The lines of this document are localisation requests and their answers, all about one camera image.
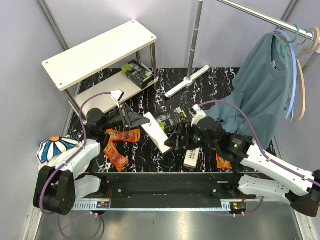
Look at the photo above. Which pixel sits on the teal hanger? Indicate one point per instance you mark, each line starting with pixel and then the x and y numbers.
pixel 286 42

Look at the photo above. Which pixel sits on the white H razor box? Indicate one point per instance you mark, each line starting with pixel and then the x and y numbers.
pixel 156 133

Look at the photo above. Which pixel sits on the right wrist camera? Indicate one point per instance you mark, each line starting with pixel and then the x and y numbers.
pixel 197 114

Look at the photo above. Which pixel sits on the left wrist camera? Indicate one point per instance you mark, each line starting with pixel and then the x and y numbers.
pixel 116 96

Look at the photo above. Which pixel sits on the orange razor pack left lower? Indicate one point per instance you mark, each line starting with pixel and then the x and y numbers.
pixel 119 161

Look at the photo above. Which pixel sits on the orange razor pack left upper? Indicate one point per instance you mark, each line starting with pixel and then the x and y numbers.
pixel 132 136

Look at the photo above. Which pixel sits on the orange razor pack right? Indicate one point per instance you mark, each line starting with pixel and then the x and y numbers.
pixel 221 163

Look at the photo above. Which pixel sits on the blue hanger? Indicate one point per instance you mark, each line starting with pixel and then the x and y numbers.
pixel 292 82

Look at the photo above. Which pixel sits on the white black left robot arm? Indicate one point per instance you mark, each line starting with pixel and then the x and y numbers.
pixel 58 187

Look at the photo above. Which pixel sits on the green black razor box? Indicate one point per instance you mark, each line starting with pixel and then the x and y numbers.
pixel 169 120

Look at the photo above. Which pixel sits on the orange razor pack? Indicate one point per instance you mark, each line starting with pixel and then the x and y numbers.
pixel 221 163
pixel 132 136
pixel 119 161

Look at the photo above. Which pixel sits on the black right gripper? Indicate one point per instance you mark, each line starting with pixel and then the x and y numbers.
pixel 183 129

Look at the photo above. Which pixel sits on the wooden hanger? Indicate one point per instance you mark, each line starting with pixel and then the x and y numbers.
pixel 303 82

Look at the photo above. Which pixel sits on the green black razor box shelved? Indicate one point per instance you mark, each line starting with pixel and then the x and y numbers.
pixel 138 74

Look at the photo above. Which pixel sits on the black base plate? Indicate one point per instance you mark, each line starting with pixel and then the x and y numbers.
pixel 187 185

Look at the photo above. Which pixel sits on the white two-tier shelf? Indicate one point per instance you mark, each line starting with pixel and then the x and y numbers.
pixel 86 59

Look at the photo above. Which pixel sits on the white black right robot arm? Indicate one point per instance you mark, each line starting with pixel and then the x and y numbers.
pixel 289 184

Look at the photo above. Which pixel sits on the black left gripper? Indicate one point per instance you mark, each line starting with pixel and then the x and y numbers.
pixel 129 118

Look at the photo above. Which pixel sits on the white printed cloth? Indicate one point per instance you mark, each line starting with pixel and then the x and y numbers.
pixel 56 150

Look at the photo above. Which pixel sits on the teal t-shirt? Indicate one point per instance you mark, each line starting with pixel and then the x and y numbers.
pixel 261 87

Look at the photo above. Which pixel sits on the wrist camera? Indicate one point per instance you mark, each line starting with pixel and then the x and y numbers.
pixel 197 114
pixel 116 96

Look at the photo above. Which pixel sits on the aluminium frame rail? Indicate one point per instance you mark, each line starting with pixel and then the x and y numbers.
pixel 165 204

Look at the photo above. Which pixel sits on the white Harry's box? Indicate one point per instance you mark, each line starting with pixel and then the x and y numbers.
pixel 191 158

